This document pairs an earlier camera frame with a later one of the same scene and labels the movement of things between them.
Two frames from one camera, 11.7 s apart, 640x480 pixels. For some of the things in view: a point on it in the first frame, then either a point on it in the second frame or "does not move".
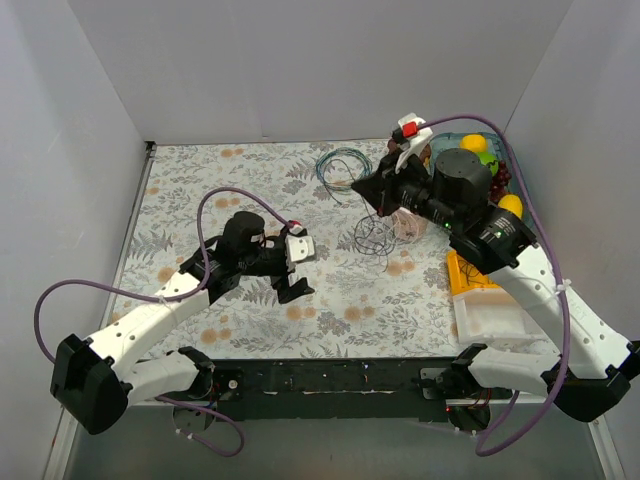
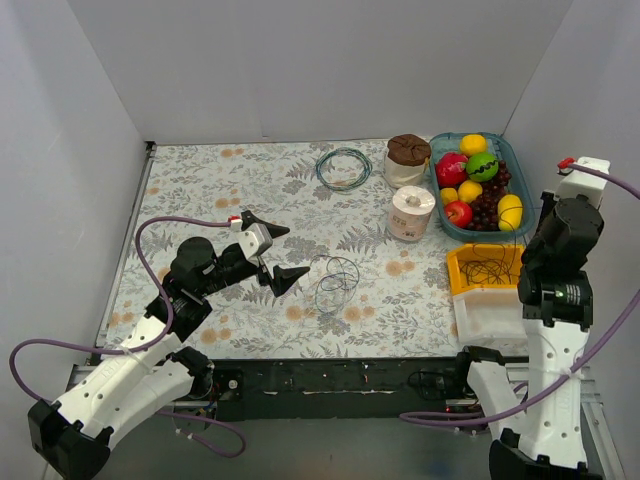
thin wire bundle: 376,236 to 336,278
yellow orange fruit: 473,142 does not move
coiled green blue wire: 342,150 does not move
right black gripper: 392,185 to 546,201
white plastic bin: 492,317 does not move
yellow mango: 511,202 does not move
